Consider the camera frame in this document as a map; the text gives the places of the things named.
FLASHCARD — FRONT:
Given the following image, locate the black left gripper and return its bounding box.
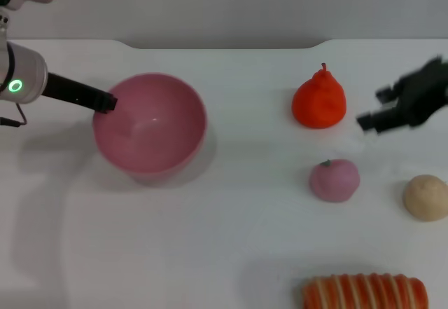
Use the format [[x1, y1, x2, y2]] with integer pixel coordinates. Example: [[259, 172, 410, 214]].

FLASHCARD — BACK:
[[41, 72, 118, 115]]

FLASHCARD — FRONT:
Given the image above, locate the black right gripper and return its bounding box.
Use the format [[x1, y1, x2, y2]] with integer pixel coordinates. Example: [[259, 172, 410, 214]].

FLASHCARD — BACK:
[[356, 55, 448, 133]]

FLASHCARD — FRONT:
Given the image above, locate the pink plastic bowl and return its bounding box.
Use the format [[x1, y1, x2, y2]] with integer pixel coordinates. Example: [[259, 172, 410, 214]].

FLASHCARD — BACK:
[[92, 72, 209, 186]]

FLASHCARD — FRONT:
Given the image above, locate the pink toy peach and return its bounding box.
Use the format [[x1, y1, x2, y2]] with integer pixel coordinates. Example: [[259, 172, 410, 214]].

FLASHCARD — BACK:
[[308, 158, 361, 204]]

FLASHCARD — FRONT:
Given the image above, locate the red toy pear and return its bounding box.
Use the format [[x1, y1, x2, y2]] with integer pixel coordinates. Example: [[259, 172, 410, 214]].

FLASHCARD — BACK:
[[292, 62, 347, 130]]

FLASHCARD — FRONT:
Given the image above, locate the beige round toy fruit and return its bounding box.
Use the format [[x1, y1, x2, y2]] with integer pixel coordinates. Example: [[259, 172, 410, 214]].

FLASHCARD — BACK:
[[402, 174, 448, 222]]

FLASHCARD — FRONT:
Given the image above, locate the orange white striped toy bread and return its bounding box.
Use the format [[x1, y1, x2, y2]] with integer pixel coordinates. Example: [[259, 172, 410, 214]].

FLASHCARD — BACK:
[[301, 273, 430, 309]]

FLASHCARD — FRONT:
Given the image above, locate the left arm cable with plug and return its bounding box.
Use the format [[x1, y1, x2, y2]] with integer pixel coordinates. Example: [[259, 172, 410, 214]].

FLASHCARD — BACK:
[[0, 102, 28, 128]]

